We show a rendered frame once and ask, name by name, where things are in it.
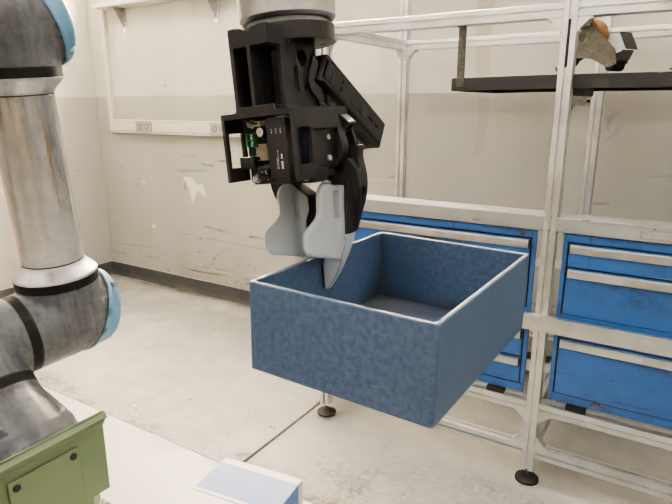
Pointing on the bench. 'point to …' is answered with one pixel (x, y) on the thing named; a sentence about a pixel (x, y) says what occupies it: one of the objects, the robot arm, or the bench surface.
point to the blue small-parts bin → (391, 322)
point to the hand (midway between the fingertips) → (326, 271)
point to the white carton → (245, 486)
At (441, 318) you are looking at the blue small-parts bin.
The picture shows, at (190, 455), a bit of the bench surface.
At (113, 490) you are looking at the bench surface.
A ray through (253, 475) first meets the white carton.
